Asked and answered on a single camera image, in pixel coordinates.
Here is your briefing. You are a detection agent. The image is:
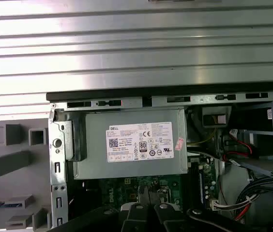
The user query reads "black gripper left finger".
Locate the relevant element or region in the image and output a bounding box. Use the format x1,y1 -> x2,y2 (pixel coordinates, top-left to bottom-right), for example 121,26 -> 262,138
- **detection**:
51,186 -> 152,232

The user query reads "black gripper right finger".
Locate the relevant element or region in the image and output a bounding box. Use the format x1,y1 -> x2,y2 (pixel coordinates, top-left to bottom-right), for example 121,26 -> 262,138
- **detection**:
150,186 -> 273,232

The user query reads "RAM stick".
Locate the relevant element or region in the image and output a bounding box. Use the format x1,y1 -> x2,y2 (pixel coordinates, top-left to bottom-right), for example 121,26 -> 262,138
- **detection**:
199,166 -> 204,204
0,202 -> 24,209

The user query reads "black empty RAM slot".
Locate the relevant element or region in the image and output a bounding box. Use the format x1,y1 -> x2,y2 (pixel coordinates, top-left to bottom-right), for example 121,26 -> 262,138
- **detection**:
189,159 -> 201,206

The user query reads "green motherboard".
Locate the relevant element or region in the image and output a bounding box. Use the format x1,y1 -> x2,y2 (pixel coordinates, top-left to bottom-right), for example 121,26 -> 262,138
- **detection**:
99,154 -> 221,215

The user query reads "grey power supply unit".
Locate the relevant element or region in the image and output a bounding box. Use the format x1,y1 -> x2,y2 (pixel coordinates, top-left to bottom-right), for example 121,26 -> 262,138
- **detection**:
73,108 -> 189,181

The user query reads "black PC case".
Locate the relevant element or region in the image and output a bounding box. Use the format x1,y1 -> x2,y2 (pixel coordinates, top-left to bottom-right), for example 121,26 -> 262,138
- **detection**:
45,91 -> 273,232

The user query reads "grey parts rack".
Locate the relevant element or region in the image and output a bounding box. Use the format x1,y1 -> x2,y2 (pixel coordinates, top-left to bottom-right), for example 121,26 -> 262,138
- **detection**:
0,123 -> 53,232

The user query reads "white wire connector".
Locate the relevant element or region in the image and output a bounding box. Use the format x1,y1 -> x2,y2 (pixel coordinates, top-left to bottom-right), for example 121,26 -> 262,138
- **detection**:
210,199 -> 222,212

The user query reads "yellow wire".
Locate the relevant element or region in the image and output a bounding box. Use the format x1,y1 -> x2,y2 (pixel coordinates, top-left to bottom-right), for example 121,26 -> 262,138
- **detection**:
187,127 -> 217,147

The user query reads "red wire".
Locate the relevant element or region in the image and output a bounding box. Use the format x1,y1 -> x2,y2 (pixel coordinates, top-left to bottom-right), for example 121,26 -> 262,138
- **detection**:
229,138 -> 254,158

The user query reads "black cable bundle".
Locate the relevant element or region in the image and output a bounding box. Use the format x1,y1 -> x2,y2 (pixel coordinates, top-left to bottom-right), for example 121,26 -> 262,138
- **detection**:
233,174 -> 273,222

